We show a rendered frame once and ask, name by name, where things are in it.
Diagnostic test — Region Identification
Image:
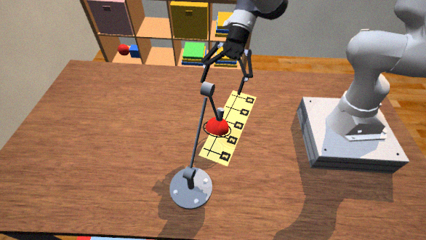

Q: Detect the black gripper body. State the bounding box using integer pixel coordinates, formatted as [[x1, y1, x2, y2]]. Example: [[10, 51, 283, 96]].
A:
[[222, 25, 249, 60]]

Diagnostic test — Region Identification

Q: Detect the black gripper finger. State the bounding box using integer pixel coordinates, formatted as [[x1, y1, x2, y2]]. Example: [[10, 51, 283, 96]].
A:
[[200, 41, 231, 83], [234, 48, 253, 95]]

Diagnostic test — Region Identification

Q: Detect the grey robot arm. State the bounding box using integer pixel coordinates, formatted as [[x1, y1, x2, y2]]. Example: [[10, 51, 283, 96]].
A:
[[223, 0, 426, 142]]

